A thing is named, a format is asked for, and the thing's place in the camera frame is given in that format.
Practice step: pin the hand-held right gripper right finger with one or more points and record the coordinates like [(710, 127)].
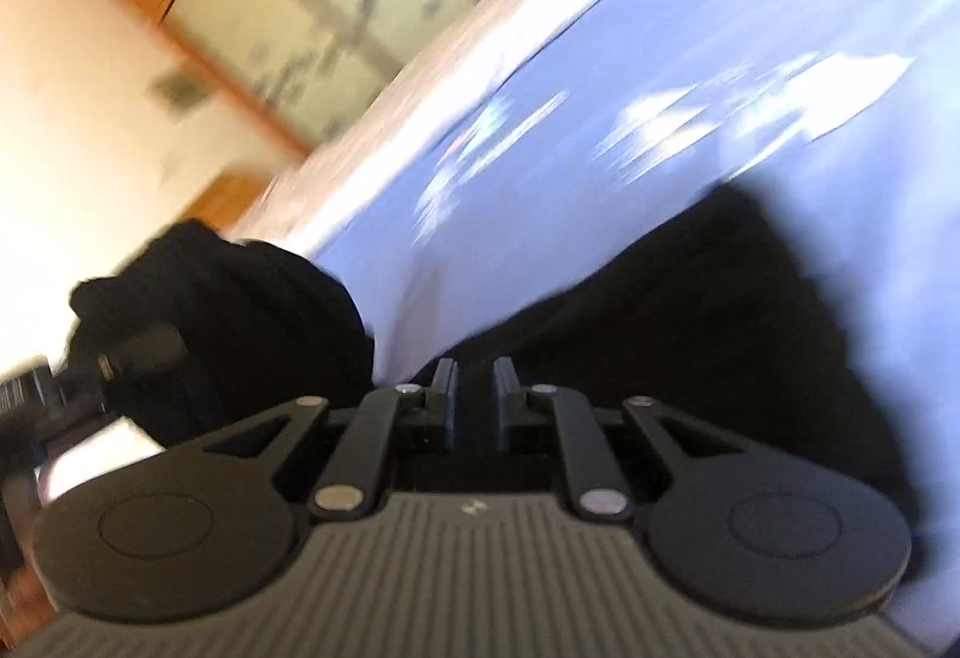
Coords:
[(504, 399)]

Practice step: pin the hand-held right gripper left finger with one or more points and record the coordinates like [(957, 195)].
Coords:
[(447, 399)]

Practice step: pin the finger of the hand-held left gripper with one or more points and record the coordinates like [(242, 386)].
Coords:
[(142, 350)]

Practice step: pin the black pants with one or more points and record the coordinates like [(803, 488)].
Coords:
[(712, 343)]

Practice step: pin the wooden nightstand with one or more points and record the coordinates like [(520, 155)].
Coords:
[(221, 200)]

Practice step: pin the blue printed blanket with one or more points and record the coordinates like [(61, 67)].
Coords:
[(675, 43)]

